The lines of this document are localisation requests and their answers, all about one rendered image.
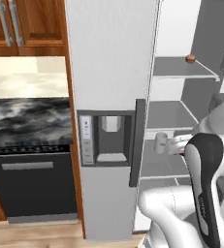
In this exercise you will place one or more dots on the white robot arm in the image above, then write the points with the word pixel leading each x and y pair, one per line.
pixel 181 206

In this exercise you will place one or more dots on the white fridge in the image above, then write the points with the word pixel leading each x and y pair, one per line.
pixel 171 29

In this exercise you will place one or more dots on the white cylindrical cup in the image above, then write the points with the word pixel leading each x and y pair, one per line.
pixel 160 142

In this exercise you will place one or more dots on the white fridge door with dispenser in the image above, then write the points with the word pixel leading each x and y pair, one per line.
pixel 112 64

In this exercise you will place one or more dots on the black dishwasher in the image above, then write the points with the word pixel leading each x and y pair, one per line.
pixel 36 190

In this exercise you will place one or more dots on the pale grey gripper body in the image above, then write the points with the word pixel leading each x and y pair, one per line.
pixel 176 144

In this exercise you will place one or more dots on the wooden side panel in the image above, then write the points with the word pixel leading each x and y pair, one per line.
pixel 75 161

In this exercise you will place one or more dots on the small brown round fruit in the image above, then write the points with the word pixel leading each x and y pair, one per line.
pixel 190 58

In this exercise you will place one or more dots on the grey fridge shelf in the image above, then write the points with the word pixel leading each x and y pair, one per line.
pixel 178 67
pixel 168 114
pixel 158 164

